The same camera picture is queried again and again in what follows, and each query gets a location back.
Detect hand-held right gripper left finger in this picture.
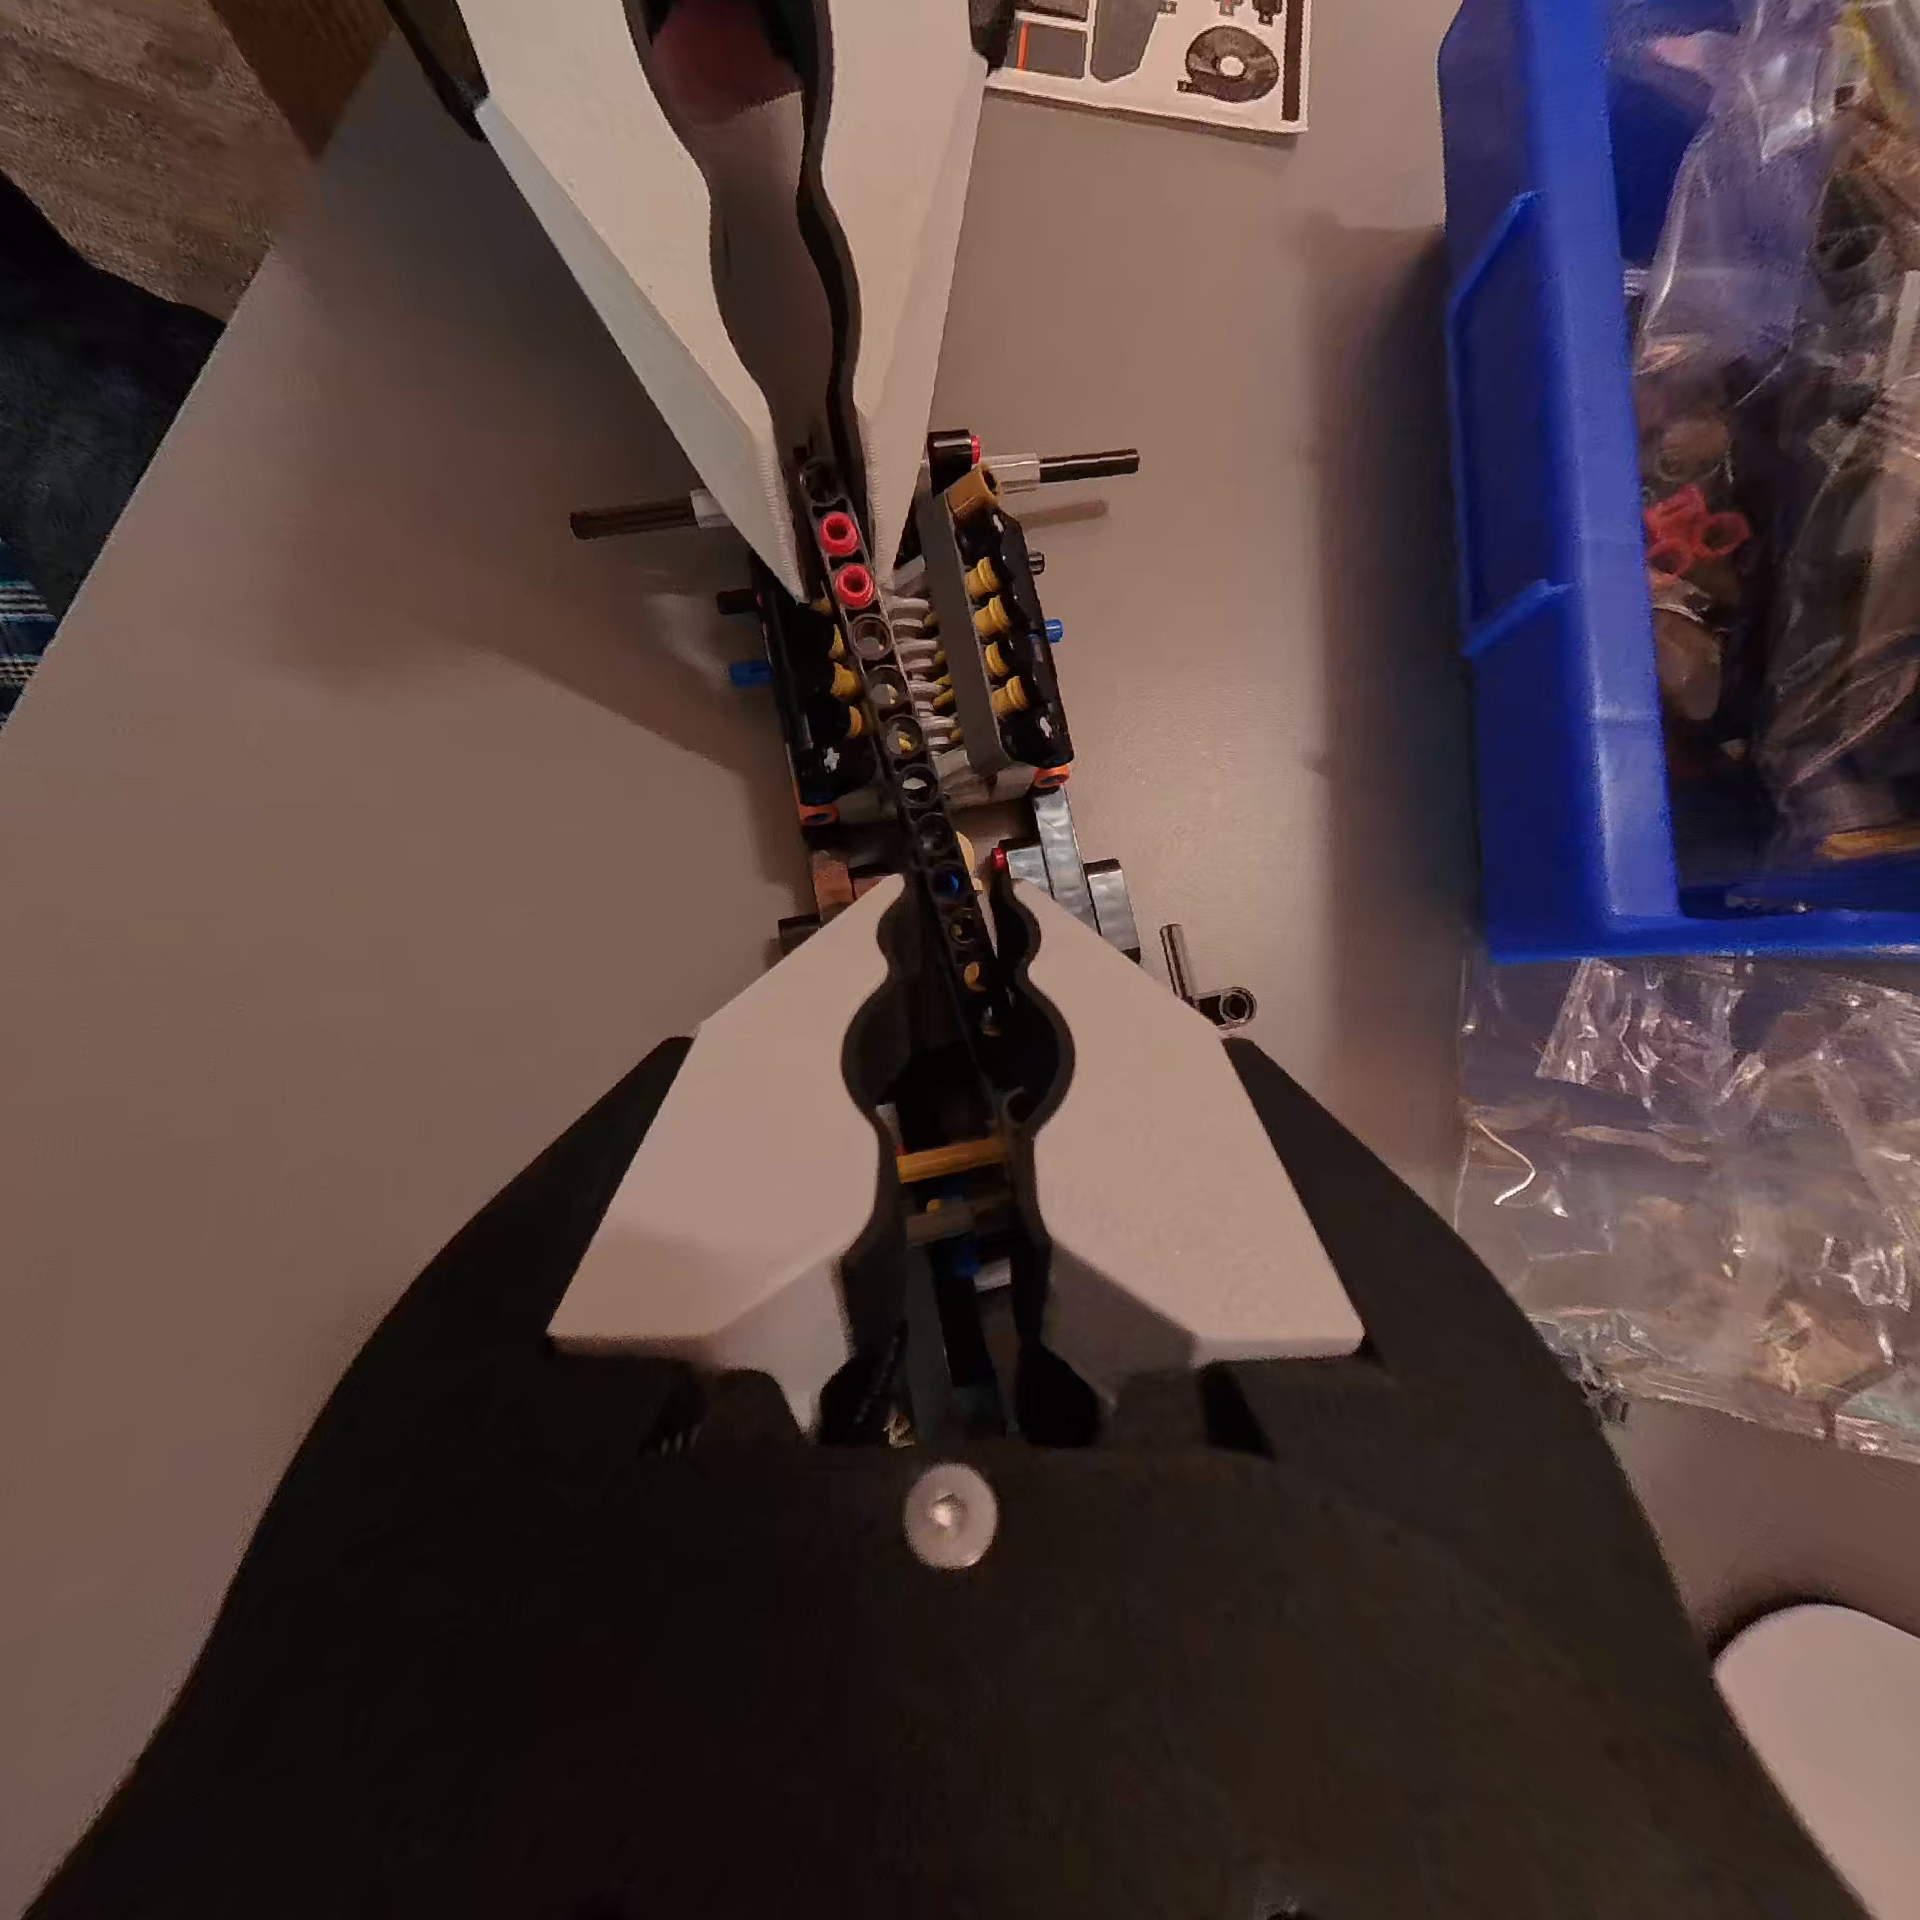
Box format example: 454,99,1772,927
544,872,920,1432

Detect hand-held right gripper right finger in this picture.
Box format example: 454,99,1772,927
989,877,1368,1432

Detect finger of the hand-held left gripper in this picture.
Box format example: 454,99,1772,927
765,0,989,572
449,0,840,600

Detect lego car chassis model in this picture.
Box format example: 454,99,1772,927
568,427,1262,1443

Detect clear bags of lego parts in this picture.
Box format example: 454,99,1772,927
1610,0,1920,903

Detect person's left hand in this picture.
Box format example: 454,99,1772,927
660,0,805,119

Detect white sticker sheet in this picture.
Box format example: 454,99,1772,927
982,0,1314,138

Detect blue plastic bin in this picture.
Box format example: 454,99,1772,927
1437,0,1920,964

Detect white tablet stand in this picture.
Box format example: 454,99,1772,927
1710,1598,1920,1920

